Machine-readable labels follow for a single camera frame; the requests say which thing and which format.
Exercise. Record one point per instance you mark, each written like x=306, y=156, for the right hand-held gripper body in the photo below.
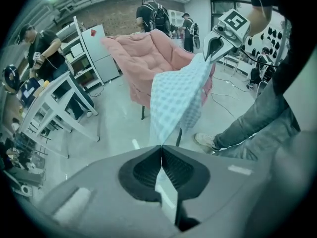
x=235, y=26

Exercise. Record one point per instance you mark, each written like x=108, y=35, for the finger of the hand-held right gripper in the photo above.
x=225, y=49
x=206, y=42

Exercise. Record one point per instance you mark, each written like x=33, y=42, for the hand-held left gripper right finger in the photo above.
x=223, y=182

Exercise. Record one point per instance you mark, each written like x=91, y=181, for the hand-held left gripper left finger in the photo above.
x=104, y=182

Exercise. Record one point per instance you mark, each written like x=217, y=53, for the blue checkered shorts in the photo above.
x=173, y=95

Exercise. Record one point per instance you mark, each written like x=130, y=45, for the person's right forearm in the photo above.
x=258, y=18

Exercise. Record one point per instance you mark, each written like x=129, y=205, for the white counter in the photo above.
x=232, y=61

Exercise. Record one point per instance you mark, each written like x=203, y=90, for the group of black caps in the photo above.
x=270, y=41

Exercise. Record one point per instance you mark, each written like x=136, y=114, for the person's left leg in jeans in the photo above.
x=247, y=154

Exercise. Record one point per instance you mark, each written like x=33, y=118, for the person's leg in jeans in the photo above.
x=257, y=115
x=247, y=154

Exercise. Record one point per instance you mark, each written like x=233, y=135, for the person's right shoe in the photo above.
x=204, y=140

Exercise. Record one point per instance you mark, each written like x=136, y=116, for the person's torso in black shirt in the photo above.
x=277, y=46

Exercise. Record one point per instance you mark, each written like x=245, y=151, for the pink cushioned armchair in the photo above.
x=148, y=58

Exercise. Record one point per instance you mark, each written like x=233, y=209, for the person's right leg in jeans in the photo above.
x=257, y=115

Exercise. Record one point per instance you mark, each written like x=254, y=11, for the white table with pink cloth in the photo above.
x=57, y=100

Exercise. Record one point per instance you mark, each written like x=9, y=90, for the grey fridge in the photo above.
x=101, y=53

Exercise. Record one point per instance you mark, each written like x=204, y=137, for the red paper tag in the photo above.
x=93, y=32

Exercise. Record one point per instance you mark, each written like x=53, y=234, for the orange fruit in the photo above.
x=46, y=83

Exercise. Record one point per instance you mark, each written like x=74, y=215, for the dark blue rice cooker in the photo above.
x=27, y=90

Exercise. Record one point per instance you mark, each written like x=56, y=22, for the white shelf unit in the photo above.
x=79, y=53

